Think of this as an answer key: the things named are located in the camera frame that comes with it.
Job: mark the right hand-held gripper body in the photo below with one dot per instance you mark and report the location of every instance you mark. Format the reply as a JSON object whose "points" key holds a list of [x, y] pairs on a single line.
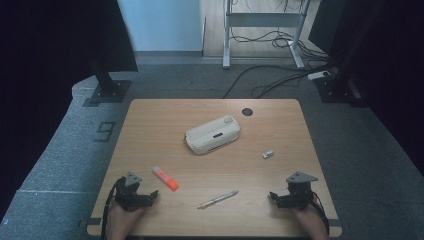
{"points": [[299, 195]]}

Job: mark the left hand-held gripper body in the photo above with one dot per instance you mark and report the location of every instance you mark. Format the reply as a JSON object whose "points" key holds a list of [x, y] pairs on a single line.
{"points": [[128, 195]]}

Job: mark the silver pen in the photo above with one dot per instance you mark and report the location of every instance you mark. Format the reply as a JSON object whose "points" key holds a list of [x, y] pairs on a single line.
{"points": [[217, 199]]}

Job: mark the white pencil case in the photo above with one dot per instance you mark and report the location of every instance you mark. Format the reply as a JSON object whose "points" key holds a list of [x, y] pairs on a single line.
{"points": [[212, 134]]}

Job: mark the person's left hand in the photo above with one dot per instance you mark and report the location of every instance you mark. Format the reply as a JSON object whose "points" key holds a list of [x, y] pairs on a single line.
{"points": [[122, 221]]}

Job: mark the person's right hand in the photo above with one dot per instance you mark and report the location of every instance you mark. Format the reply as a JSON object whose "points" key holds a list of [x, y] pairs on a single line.
{"points": [[311, 221]]}

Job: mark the orange highlighter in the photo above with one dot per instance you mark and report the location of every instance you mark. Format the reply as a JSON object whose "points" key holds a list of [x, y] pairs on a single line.
{"points": [[165, 178]]}

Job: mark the grey tape piece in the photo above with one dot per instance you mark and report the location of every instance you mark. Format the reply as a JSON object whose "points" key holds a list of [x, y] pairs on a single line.
{"points": [[334, 222], [90, 221]]}

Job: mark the black round table grommet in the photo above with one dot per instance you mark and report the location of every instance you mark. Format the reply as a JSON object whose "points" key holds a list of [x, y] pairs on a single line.
{"points": [[247, 111]]}

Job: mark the black metal stand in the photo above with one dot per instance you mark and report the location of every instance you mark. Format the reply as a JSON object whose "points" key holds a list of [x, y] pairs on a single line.
{"points": [[336, 87], [108, 87]]}

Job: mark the white power strip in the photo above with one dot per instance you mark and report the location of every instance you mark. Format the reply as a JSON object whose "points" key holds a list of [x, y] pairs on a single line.
{"points": [[318, 75]]}

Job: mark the black curtain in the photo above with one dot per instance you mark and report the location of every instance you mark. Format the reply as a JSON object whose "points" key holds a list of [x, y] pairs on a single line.
{"points": [[393, 66], [60, 33]]}

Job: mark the white desk frame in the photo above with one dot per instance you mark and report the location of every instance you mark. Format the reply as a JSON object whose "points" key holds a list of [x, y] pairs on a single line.
{"points": [[263, 19]]}

